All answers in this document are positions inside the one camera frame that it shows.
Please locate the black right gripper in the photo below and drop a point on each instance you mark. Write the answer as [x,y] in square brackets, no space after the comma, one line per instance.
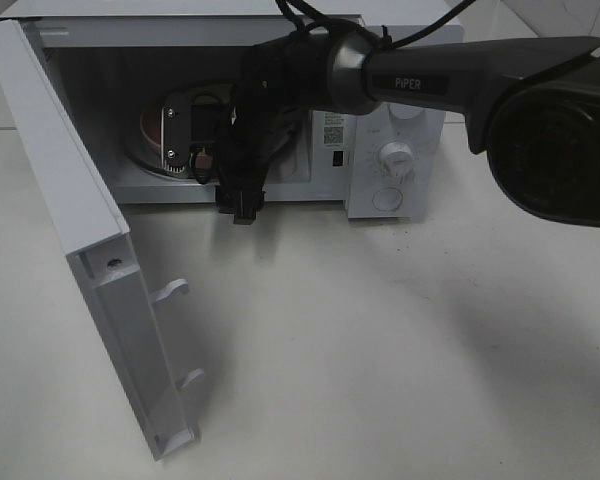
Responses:
[236,145]

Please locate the white microwave knob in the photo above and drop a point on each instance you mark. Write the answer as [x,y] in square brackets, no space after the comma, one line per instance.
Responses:
[397,159]
[404,112]

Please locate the warning label sticker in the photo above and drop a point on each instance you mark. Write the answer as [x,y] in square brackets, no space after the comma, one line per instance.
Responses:
[333,130]

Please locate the round white door release button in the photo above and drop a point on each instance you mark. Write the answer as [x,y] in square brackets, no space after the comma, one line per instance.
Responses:
[388,199]

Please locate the white microwave door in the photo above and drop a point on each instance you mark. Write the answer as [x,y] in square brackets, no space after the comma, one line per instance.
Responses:
[97,245]

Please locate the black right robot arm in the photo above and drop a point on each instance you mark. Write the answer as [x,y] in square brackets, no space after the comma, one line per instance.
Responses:
[531,105]

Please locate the white microwave oven body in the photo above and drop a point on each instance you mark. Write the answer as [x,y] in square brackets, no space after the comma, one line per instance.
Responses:
[105,91]

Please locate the pink plate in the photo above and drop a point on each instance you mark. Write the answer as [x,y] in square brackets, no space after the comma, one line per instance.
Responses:
[152,130]

